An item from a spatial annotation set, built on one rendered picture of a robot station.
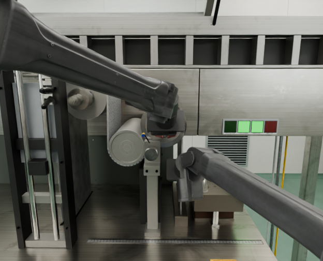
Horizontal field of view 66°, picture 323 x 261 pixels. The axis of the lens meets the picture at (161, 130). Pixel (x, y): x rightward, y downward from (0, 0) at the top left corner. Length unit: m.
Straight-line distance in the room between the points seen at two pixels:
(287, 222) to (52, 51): 0.40
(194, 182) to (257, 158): 3.23
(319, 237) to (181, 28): 0.92
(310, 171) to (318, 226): 1.14
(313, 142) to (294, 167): 2.60
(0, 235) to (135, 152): 0.51
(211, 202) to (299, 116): 0.63
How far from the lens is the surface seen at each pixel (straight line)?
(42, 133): 0.77
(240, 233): 0.91
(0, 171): 1.42
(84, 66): 0.32
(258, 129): 1.20
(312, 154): 1.54
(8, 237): 0.98
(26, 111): 0.77
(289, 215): 0.45
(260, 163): 3.89
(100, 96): 0.81
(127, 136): 0.81
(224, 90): 1.14
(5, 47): 0.26
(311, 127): 1.31
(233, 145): 3.68
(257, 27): 1.19
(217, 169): 0.55
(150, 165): 0.76
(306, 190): 1.60
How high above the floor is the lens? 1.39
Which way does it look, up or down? 11 degrees down
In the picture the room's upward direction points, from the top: straight up
